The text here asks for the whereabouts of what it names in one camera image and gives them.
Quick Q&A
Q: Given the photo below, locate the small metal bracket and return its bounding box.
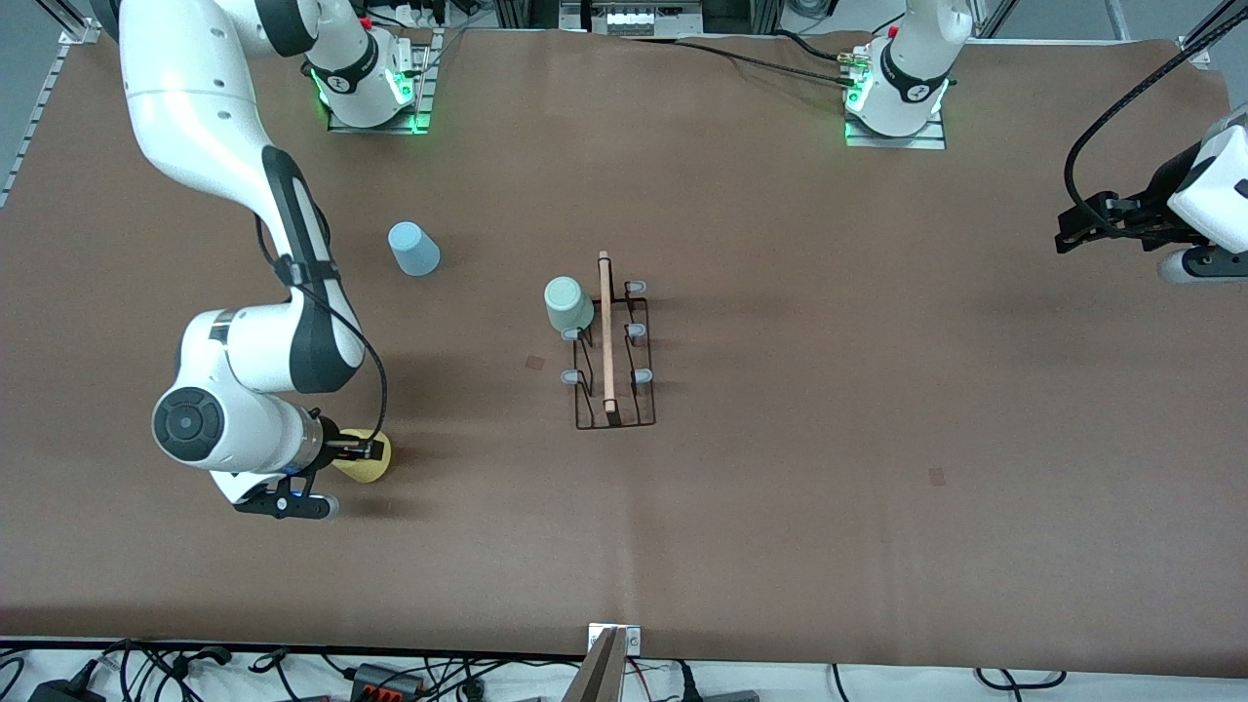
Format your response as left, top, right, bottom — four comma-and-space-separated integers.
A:
587, 623, 643, 655

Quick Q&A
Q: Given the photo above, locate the black power adapter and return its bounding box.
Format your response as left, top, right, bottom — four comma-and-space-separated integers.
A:
27, 678, 106, 702

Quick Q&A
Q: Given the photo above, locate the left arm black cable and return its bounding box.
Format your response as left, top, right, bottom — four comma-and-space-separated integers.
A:
1063, 3, 1248, 240

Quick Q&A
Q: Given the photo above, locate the yellow cup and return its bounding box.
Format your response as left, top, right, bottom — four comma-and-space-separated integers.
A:
331, 427, 393, 486

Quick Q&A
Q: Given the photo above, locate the left arm silver base plate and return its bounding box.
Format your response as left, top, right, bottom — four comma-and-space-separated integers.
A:
844, 115, 948, 150

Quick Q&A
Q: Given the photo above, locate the thick black cable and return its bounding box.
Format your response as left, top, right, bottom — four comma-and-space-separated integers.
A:
624, 32, 859, 89

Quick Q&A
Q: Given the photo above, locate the light blue cup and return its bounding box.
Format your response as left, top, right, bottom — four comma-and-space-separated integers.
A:
388, 221, 442, 278

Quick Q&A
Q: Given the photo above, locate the black equipment frame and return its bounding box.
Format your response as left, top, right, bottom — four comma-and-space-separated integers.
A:
492, 0, 784, 38

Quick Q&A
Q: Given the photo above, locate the black box with orange connectors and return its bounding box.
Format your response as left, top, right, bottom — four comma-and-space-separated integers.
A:
348, 663, 427, 700

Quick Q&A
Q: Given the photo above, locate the brown table mat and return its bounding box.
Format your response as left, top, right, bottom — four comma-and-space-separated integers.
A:
0, 24, 1248, 679

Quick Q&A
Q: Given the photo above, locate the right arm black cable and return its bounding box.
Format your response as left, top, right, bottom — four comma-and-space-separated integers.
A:
255, 213, 389, 459

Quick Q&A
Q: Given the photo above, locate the right arm silver base plate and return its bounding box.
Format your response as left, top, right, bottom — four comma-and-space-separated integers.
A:
327, 27, 435, 136

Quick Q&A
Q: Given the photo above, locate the black cable with connector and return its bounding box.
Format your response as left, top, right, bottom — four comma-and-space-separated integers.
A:
93, 639, 235, 702

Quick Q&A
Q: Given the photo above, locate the white power strip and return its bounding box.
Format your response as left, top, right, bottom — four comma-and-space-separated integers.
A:
388, 0, 451, 30

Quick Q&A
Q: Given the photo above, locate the pale teal cup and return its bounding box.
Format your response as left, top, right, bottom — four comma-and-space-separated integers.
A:
544, 276, 596, 335

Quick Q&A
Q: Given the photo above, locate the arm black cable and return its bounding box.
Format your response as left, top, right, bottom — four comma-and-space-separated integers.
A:
255, 213, 389, 459
1063, 3, 1248, 240

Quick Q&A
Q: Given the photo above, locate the grey socket box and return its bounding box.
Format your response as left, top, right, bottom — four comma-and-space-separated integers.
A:
559, 0, 705, 37

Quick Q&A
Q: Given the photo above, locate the black looped cable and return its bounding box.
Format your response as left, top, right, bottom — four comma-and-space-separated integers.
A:
975, 667, 1069, 691

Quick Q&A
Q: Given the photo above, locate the black wire cup holder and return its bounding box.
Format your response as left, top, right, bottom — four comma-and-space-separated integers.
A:
561, 251, 657, 431

